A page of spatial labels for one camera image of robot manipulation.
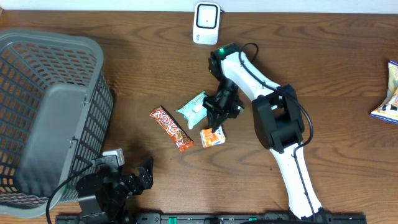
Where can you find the grey plastic shopping basket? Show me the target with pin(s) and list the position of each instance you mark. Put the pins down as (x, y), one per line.
(55, 111)

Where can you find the red chocolate bar wrapper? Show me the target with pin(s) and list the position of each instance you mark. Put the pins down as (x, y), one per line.
(179, 136)

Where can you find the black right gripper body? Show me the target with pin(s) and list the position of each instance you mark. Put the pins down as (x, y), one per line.
(219, 104)

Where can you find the mint green wipes pack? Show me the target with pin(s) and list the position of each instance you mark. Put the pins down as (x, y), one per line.
(194, 111)

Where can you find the yellow snack bag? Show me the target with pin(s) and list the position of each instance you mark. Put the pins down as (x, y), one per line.
(387, 111)

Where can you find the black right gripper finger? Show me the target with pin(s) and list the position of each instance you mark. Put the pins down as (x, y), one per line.
(212, 119)
(218, 120)

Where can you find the small orange tissue pack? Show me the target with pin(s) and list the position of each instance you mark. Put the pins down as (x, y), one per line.
(210, 138)

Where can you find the white barcode scanner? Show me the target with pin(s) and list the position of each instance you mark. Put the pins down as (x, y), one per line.
(206, 23)

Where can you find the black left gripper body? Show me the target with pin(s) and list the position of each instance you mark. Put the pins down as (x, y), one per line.
(131, 185)

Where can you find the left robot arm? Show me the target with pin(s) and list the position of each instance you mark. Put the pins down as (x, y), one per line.
(102, 198)

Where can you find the black aluminium rail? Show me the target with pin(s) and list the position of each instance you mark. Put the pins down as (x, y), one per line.
(326, 218)

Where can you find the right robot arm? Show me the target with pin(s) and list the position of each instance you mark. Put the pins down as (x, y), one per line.
(279, 121)

